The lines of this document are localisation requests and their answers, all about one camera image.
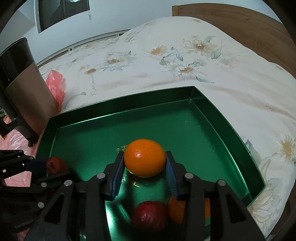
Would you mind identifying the copper and black electric kettle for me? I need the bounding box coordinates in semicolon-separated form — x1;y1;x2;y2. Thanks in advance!
0;37;60;148

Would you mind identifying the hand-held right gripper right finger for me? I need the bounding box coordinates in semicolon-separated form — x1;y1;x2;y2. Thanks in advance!
165;151;266;241

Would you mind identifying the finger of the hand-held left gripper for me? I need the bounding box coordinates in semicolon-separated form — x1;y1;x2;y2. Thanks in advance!
0;170;73;193
0;150;50;180

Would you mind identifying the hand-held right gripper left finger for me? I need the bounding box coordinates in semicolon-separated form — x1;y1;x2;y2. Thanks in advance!
24;151;126;241

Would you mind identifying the dark window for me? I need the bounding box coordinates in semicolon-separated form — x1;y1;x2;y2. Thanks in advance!
37;0;92;33

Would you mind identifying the green metal tray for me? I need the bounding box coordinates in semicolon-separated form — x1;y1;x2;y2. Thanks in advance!
35;86;265;241

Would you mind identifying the wooden headboard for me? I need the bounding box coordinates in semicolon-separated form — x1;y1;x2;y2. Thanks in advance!
172;5;296;82

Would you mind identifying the pink plastic sheet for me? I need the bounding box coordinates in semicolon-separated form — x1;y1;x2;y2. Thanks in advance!
0;70;67;241

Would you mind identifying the orange mandarin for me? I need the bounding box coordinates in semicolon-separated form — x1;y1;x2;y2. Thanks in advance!
168;196;211;225
124;138;166;178

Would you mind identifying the red plum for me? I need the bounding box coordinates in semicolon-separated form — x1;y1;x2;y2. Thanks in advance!
131;201;170;233
46;157;69;175

